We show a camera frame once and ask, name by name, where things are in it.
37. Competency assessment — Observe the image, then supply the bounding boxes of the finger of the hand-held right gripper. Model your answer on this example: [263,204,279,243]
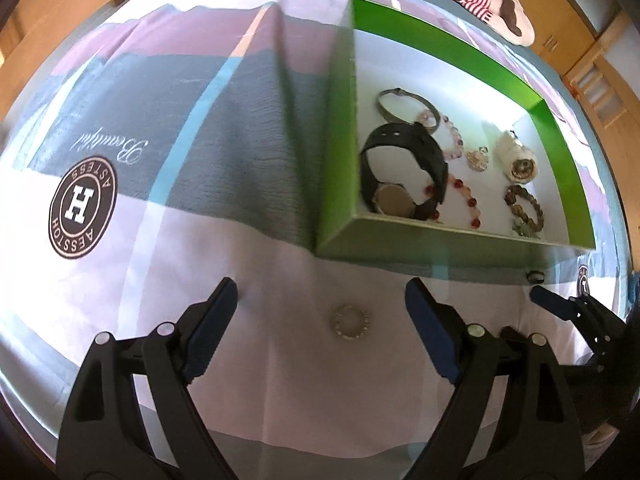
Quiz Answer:
[530,285,628,356]

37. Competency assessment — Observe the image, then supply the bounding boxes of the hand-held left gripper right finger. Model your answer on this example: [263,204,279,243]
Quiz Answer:
[404,276,583,480]

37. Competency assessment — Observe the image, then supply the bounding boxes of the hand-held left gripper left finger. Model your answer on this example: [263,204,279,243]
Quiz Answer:
[55,276,238,480]

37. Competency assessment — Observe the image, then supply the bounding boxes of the jade pendant with silver chain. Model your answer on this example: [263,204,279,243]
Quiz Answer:
[512,217,543,240]

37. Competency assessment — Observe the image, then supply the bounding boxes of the pale yellow bead bracelet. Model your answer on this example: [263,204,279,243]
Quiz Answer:
[330,305,372,343]

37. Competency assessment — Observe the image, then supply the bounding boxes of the brown wooden bead bracelet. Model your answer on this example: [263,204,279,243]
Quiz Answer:
[504,185,546,226]

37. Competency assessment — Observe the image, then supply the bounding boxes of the red agate bead bracelet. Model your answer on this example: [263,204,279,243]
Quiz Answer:
[425,174,483,231]

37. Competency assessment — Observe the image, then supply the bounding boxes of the round gold pendant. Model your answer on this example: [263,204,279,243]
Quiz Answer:
[466,146,490,173]

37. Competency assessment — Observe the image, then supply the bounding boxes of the green cardboard box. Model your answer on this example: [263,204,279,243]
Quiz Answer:
[314,0,597,261]

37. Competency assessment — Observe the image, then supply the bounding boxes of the pink crystal bead bracelet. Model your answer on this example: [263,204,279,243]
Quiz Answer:
[415,107,466,161]

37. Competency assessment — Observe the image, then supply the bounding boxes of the silver bangle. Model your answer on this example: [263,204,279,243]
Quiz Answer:
[376,87,441,133]

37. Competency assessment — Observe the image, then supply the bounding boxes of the white wristwatch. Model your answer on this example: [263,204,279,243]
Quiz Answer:
[496,130,542,183]

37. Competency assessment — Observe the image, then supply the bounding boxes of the black wristwatch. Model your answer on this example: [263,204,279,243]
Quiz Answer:
[360,122,449,222]

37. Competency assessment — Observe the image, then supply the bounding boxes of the printed striped bed sheet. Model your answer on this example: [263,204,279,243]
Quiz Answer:
[0,0,640,461]

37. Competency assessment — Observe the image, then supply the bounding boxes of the wooden slatted rack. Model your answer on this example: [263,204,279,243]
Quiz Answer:
[562,50,640,133]

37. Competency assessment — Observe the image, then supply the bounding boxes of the wooden cabinet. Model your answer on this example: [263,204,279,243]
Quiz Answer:
[525,7,628,78]

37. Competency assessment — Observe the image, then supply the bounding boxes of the striped plush toy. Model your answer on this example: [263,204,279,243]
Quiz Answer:
[357,0,536,47]

